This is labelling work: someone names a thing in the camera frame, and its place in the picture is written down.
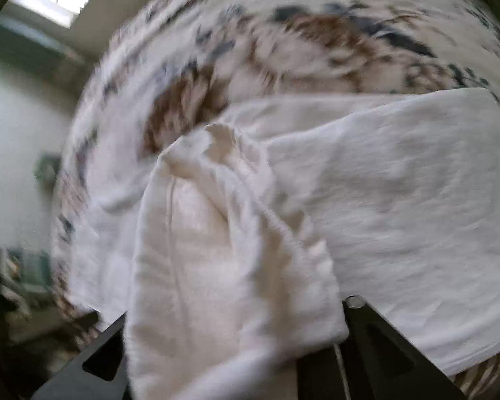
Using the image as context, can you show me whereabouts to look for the white pants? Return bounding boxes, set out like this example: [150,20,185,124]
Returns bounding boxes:
[68,89,500,399]

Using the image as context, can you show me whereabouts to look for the teal storage rack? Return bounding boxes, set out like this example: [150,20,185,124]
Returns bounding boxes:
[0,247,53,306]

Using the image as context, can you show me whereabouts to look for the floral bed blanket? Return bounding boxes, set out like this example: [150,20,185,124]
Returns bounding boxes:
[51,0,500,399]

